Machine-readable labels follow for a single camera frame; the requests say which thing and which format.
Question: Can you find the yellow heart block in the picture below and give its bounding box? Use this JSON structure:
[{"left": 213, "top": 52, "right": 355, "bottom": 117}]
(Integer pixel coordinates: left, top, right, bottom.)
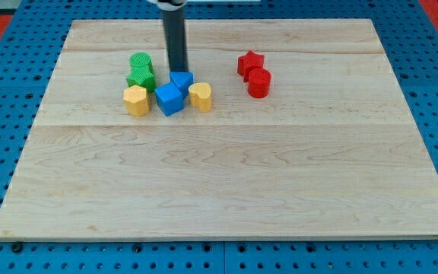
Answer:
[{"left": 189, "top": 82, "right": 212, "bottom": 112}]

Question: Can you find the green cylinder block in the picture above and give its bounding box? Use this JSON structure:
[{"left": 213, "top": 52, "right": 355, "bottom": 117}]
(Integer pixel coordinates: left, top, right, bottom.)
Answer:
[{"left": 129, "top": 52, "right": 154, "bottom": 72}]

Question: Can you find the red cylinder block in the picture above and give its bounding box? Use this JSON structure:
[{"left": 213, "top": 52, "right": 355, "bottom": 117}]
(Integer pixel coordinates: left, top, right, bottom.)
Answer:
[{"left": 248, "top": 68, "right": 271, "bottom": 98}]

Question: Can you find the blue cube block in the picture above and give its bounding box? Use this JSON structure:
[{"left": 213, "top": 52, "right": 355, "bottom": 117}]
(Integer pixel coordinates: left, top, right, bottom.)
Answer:
[{"left": 154, "top": 82, "right": 184, "bottom": 116}]

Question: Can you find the green star block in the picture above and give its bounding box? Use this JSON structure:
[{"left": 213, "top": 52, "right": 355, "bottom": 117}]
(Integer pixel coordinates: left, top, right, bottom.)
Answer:
[{"left": 126, "top": 67, "right": 156, "bottom": 93}]

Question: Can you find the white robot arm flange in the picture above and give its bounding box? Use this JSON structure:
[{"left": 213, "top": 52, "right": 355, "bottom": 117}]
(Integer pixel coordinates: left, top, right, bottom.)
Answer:
[{"left": 147, "top": 0, "right": 187, "bottom": 11}]

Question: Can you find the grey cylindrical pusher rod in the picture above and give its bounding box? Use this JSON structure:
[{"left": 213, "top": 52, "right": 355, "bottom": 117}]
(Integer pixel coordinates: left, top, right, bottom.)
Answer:
[{"left": 162, "top": 7, "right": 189, "bottom": 72}]

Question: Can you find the wooden board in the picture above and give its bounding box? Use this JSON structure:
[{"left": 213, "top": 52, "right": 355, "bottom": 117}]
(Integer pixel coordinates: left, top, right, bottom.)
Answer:
[{"left": 0, "top": 19, "right": 438, "bottom": 242}]

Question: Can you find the blue triangle block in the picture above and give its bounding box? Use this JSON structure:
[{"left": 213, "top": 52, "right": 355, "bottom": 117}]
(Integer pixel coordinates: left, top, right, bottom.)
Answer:
[{"left": 169, "top": 72, "right": 194, "bottom": 99}]

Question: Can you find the red star block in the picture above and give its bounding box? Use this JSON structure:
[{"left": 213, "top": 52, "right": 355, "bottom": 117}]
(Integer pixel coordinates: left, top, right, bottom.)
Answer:
[{"left": 237, "top": 50, "right": 265, "bottom": 82}]

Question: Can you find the yellow hexagon block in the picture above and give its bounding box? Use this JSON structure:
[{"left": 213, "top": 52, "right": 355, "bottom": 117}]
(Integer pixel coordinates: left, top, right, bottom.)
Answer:
[{"left": 123, "top": 85, "right": 150, "bottom": 116}]

